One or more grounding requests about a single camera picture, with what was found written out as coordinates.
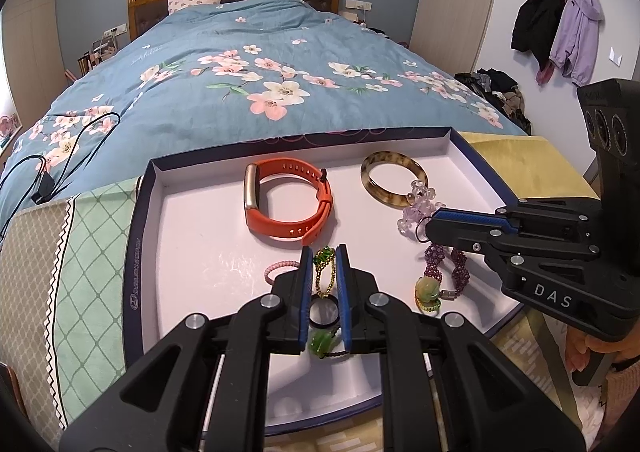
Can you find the white heart print pillow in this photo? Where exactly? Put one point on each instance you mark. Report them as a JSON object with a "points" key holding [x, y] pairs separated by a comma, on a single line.
{"points": [[195, 2]]}

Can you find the blue floral blanket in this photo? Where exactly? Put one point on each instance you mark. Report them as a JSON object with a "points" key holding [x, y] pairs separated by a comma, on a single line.
{"points": [[200, 97]]}

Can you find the purple jacket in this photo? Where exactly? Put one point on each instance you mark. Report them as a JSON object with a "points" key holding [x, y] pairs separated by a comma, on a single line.
{"points": [[577, 32]]}

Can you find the orange smart band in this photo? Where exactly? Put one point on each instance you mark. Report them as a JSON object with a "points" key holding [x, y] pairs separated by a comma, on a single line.
{"points": [[280, 232]]}

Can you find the black coat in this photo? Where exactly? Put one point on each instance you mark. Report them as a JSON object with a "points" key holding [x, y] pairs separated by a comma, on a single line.
{"points": [[537, 22]]}

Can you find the white wall socket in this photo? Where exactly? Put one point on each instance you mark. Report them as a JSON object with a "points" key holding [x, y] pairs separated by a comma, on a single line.
{"points": [[359, 4]]}

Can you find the person's right hand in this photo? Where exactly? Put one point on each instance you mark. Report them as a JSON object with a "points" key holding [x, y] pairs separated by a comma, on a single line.
{"points": [[577, 352]]}

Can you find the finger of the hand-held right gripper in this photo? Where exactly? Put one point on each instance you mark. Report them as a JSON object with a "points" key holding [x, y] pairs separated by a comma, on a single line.
{"points": [[465, 218], [460, 238]]}

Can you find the pink garment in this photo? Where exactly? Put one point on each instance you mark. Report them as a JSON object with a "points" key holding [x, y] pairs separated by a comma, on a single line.
{"points": [[546, 72]]}

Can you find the yellow green jade pendant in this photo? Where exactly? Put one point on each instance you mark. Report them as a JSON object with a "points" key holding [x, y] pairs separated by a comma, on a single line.
{"points": [[427, 289]]}

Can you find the yellow printed cloth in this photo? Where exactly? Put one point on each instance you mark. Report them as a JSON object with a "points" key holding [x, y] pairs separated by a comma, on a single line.
{"points": [[525, 167]]}

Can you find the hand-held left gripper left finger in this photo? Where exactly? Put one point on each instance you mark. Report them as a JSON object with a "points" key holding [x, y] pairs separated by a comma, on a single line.
{"points": [[306, 297]]}

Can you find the pile of dark clothes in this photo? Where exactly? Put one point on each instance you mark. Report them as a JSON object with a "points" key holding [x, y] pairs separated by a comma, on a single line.
{"points": [[495, 92]]}

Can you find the white tray with navy rim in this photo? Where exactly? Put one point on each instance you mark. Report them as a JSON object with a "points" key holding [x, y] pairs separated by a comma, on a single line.
{"points": [[200, 242]]}

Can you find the green lattice bed sheet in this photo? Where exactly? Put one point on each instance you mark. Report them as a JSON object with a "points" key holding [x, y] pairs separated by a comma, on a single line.
{"points": [[90, 282]]}

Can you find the tortoiseshell bangle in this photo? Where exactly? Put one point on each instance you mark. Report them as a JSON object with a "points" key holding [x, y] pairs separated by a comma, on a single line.
{"points": [[372, 192]]}

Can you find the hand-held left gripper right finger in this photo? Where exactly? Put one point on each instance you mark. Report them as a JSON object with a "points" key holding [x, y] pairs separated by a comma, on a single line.
{"points": [[344, 297]]}

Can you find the person's right forearm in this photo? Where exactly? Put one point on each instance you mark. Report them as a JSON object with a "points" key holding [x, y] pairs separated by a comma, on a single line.
{"points": [[620, 407]]}

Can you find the white wall switch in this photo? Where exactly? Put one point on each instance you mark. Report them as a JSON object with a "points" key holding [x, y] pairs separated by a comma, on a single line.
{"points": [[615, 55]]}

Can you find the cosmetics on nightstand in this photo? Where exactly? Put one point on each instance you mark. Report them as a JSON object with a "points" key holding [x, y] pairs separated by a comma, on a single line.
{"points": [[95, 55]]}

